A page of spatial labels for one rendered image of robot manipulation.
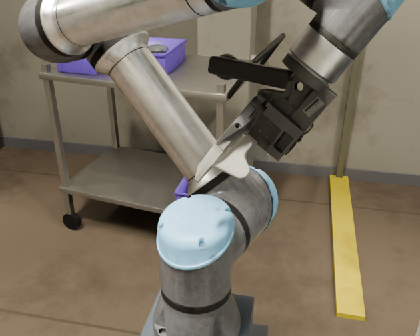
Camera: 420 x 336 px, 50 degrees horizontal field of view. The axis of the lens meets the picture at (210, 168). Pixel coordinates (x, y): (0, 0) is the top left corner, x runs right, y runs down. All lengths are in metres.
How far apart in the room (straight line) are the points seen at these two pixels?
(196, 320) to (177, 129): 0.31
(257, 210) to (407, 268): 1.82
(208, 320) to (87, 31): 0.46
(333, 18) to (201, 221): 0.33
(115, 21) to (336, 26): 0.28
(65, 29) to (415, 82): 2.55
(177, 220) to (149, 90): 0.24
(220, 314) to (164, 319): 0.10
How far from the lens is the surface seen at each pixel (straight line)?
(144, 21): 0.60
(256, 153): 0.72
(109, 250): 2.50
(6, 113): 3.78
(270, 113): 0.61
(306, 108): 0.61
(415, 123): 3.12
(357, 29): 0.59
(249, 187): 0.78
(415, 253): 2.65
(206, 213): 0.69
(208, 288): 0.70
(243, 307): 0.87
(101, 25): 0.64
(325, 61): 0.59
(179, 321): 0.75
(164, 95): 0.79
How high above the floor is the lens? 1.51
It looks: 28 degrees down
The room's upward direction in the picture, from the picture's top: straight up
